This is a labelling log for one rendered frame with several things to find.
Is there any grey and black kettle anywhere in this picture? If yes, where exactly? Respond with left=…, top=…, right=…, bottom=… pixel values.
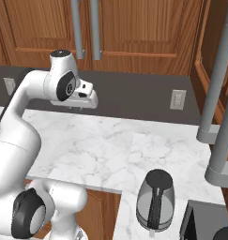
left=135, top=168, right=176, bottom=233

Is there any wooden tall cabinet door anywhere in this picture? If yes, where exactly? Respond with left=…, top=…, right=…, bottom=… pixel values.
left=189, top=0, right=228, bottom=127

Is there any wooden base cupboard door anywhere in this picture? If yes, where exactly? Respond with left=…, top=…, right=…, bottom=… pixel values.
left=23, top=179, right=123, bottom=240

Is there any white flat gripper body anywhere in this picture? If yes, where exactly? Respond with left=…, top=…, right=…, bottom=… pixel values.
left=50, top=90, right=99, bottom=111

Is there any wooden wall cupboard door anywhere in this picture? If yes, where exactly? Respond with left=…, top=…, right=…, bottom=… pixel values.
left=0, top=0, right=92, bottom=71
left=85, top=0, right=204, bottom=77

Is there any black boxy appliance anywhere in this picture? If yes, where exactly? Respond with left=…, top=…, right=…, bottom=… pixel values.
left=179, top=199, right=228, bottom=240

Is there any grey cupboard door handle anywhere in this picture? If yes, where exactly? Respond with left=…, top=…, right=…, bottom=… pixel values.
left=69, top=0, right=86, bottom=60
left=88, top=0, right=103, bottom=61

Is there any white wall socket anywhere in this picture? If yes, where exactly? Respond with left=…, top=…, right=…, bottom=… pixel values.
left=3, top=77, right=17, bottom=97
left=169, top=89, right=188, bottom=112

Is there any dark round object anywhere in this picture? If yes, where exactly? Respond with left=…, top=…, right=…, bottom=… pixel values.
left=212, top=225, right=228, bottom=240

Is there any long grey cabinet handle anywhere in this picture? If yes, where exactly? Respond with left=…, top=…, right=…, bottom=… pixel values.
left=195, top=0, right=228, bottom=145
left=204, top=88, right=228, bottom=189

